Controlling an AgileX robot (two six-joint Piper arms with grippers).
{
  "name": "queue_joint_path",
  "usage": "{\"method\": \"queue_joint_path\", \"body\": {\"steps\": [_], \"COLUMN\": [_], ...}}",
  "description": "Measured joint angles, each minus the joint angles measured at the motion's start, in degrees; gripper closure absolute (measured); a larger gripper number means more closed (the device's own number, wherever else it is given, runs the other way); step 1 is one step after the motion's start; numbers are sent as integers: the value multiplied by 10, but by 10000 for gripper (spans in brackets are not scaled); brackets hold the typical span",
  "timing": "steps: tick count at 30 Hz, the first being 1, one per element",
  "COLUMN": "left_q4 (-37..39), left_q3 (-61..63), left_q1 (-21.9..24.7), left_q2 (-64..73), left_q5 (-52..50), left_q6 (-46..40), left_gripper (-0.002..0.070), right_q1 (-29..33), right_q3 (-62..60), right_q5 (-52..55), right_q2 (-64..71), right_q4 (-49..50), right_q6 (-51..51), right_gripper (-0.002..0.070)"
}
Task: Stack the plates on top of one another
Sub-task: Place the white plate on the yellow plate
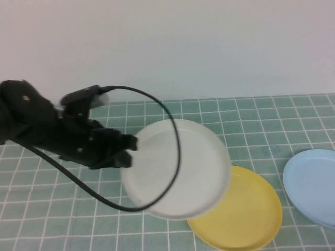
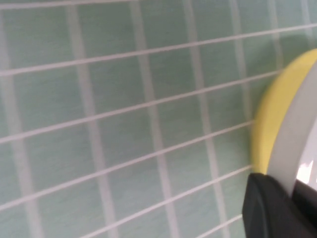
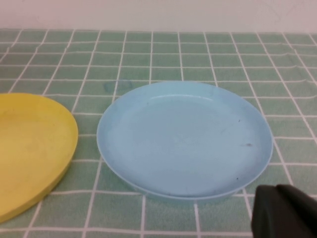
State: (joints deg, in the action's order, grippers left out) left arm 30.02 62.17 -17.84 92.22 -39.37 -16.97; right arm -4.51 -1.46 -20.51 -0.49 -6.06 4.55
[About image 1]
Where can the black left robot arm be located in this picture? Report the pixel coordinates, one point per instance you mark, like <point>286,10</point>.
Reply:
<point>21,112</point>

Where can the yellow round plate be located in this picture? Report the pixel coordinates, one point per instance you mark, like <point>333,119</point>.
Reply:
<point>248,214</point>

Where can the light blue round plate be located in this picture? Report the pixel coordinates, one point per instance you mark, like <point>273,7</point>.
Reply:
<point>314,188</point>

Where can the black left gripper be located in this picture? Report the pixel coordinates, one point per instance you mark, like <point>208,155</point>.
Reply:
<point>76,146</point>

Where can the green checkered tablecloth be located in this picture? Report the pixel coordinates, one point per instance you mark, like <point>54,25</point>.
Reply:
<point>248,125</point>

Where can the white round plate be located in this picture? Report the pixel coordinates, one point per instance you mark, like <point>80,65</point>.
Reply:
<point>157,170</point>

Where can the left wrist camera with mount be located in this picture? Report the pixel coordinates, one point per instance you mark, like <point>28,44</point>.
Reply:
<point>78,102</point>

